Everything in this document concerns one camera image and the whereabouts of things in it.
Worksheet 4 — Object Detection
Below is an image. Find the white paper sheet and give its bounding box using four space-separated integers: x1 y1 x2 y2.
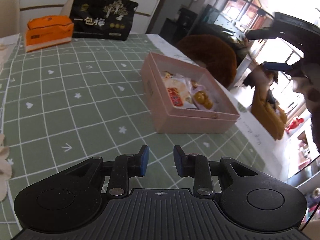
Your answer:
234 100 267 165
146 33 200 67

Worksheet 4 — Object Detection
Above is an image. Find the orange tissue pack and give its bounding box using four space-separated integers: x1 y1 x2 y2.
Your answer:
25 16 75 53

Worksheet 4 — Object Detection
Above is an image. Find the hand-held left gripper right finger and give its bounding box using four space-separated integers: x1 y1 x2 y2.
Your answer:
173 144 258 197

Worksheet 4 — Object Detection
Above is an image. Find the beige scalloped cloth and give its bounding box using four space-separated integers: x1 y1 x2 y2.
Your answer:
0 34 22 202

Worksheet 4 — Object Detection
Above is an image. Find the white chair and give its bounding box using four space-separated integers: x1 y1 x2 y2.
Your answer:
0 0 20 38

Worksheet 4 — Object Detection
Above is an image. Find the black standing snack bag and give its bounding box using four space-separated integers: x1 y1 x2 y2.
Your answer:
69 0 139 41

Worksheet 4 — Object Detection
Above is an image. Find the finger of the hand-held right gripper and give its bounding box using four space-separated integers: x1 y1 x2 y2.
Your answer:
247 27 278 41
262 62 308 77

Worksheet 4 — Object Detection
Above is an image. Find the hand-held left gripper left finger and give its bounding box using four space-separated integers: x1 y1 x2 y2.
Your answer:
66 144 150 197

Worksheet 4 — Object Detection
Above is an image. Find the black appliance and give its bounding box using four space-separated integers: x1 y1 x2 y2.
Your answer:
159 7 198 48

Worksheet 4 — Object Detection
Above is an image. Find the green checked tablecloth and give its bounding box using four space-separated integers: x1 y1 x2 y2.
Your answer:
0 31 265 230

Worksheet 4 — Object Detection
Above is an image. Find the white rice cracker packet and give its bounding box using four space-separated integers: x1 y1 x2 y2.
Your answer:
162 71 198 109

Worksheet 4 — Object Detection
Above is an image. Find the black framed glass tank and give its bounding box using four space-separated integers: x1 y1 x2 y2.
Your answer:
202 0 275 63

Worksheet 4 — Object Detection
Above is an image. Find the pink cardboard box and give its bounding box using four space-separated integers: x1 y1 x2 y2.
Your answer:
139 52 240 134

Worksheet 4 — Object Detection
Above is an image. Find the tan wooden chair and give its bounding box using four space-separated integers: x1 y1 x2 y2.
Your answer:
251 66 288 141

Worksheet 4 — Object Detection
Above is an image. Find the black garment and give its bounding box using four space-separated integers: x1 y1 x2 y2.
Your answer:
244 67 279 87

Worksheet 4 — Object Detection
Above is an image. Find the brown plush chair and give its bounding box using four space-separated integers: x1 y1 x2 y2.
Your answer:
175 34 238 88

